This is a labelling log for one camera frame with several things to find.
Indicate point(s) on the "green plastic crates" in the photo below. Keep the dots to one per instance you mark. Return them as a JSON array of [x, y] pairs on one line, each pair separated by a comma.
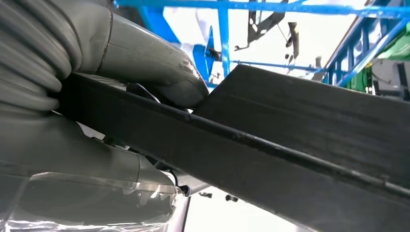
[[397, 48]]

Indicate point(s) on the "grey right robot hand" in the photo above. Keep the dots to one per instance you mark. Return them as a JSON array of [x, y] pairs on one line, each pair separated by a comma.
[[80, 179]]

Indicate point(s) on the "blue metal shelf rack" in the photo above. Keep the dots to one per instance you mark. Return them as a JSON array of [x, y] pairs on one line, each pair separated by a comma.
[[224, 38]]

